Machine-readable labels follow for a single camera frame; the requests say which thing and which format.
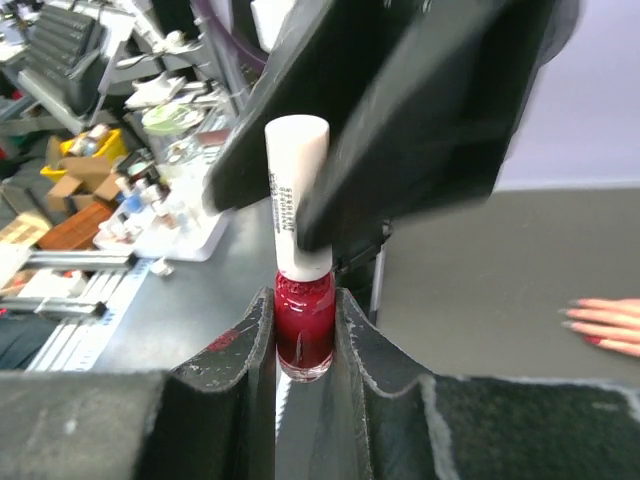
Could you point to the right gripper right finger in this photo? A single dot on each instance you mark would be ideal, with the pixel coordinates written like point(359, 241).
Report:
point(396, 419)

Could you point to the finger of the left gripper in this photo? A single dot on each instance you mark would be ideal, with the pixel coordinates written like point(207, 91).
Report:
point(433, 128)
point(325, 55)

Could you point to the mannequin hand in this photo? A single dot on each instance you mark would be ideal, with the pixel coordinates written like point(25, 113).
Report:
point(609, 324)

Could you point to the red nail polish bottle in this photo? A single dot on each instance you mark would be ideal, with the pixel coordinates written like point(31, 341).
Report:
point(304, 316)

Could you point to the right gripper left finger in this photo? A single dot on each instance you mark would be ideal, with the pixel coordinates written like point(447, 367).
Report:
point(212, 417)

